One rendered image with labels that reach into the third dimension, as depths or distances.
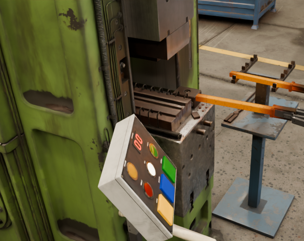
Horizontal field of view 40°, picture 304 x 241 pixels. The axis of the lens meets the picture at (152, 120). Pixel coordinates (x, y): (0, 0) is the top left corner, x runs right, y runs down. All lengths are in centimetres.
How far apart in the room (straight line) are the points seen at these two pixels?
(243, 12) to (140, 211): 459
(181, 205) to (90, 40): 94
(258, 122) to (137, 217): 120
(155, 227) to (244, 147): 209
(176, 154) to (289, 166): 149
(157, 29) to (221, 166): 174
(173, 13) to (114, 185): 75
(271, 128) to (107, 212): 96
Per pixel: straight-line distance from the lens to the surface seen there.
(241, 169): 311
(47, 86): 176
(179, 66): 210
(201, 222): 250
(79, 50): 148
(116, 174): 121
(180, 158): 185
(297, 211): 285
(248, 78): 218
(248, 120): 233
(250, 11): 561
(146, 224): 131
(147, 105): 192
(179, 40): 173
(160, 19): 158
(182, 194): 198
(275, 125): 231
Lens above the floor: 195
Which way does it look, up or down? 32 degrees down
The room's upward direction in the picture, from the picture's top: 5 degrees counter-clockwise
